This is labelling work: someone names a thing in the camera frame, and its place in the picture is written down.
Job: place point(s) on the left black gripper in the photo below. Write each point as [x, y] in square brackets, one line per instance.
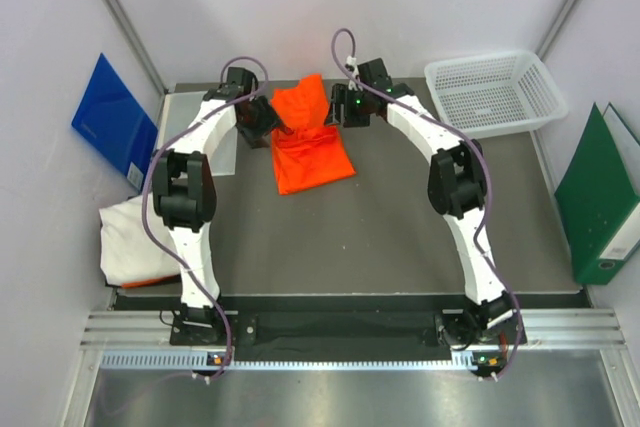
[268, 118]

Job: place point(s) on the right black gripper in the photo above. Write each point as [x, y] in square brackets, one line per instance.
[341, 96]

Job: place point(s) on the orange t-shirt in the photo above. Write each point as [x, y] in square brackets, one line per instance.
[306, 152]

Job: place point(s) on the white plastic basket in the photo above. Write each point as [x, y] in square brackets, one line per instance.
[495, 94]

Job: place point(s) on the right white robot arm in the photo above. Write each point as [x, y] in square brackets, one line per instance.
[456, 190]

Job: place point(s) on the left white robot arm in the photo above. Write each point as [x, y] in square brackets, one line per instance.
[185, 199]

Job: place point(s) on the white folded t-shirt stack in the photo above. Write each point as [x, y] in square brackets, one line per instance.
[128, 257]

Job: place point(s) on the translucent plastic sheet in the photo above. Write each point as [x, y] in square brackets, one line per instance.
[179, 110]

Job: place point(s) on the blue folder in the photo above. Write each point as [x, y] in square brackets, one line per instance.
[112, 121]

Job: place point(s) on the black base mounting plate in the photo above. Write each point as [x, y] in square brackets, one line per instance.
[303, 331]

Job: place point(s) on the green binder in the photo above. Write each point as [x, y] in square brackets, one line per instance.
[598, 198]

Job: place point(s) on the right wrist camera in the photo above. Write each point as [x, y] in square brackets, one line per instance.
[374, 74]

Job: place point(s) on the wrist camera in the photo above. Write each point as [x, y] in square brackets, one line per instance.
[374, 74]
[240, 80]

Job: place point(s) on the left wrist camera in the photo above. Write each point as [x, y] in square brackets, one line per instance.
[240, 80]

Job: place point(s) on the aluminium rail frame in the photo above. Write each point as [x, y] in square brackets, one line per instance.
[550, 367]

